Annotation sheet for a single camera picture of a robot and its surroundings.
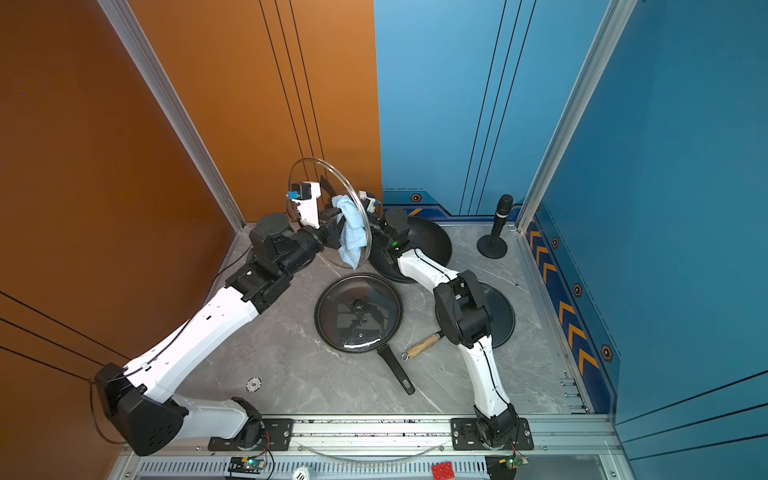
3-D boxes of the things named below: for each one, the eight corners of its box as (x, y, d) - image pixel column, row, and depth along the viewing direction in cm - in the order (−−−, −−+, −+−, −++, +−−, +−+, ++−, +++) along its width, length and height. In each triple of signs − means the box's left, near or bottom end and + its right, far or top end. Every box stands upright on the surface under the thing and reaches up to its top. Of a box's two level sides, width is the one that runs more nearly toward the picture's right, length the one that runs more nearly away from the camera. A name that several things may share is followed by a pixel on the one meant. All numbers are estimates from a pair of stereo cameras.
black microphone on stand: (480, 258, 112) (500, 204, 91) (478, 249, 115) (496, 194, 94) (493, 258, 112) (515, 204, 91) (490, 249, 115) (511, 194, 94)
